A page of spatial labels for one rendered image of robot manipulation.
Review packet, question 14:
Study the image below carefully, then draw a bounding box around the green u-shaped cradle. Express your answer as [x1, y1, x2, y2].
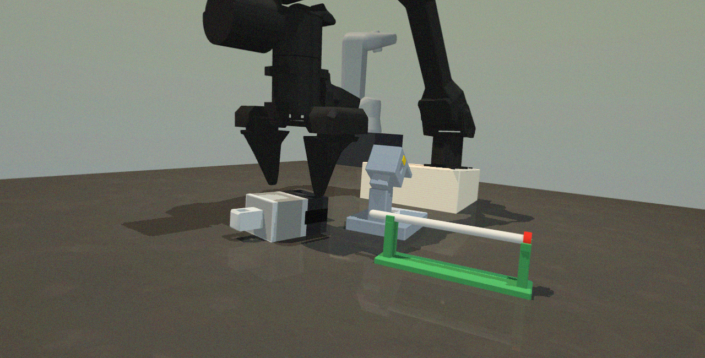
[374, 215, 533, 300]

